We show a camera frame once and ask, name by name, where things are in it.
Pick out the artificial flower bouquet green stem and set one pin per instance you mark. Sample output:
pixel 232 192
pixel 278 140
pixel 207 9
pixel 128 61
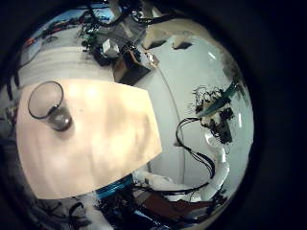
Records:
pixel 220 99

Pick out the clear glass vase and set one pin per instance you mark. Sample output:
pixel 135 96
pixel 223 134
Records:
pixel 51 107

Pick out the black equipment box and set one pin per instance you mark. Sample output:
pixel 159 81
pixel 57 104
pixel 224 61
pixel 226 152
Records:
pixel 129 68

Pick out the blue strip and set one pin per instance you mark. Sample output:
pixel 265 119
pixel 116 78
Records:
pixel 113 188

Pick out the small white box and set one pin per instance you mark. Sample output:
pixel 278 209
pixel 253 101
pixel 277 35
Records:
pixel 110 48

